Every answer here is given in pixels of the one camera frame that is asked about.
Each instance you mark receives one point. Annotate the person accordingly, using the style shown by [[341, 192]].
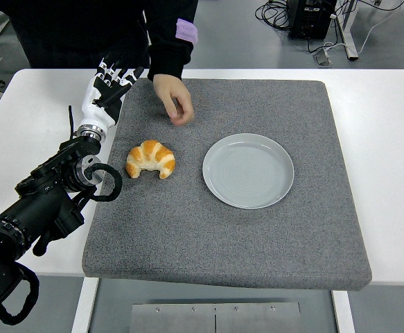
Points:
[[66, 27]]

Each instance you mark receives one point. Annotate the white desk leg with foot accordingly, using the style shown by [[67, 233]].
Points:
[[348, 38]]

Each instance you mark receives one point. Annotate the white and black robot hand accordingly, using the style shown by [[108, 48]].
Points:
[[96, 111]]

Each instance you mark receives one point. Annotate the round grey plate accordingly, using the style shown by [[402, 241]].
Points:
[[248, 173]]

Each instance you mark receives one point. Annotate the person's hand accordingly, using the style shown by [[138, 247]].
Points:
[[174, 97]]

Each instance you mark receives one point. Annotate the person's forearm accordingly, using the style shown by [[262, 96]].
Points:
[[168, 52]]

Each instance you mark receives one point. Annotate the white table leg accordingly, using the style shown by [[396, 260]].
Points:
[[343, 312], [84, 305]]

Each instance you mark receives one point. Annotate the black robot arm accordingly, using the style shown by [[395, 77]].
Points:
[[32, 211]]

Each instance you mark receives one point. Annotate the grey metal plate with screws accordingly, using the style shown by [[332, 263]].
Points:
[[215, 319]]

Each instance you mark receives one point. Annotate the golden croissant bread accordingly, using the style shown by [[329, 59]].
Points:
[[149, 152]]

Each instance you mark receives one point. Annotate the grey fabric mat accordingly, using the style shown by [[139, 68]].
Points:
[[188, 225]]

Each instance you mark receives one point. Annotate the small grey floor pedal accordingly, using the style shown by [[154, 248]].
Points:
[[323, 58]]

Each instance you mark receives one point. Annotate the black computer case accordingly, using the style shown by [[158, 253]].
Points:
[[309, 21]]

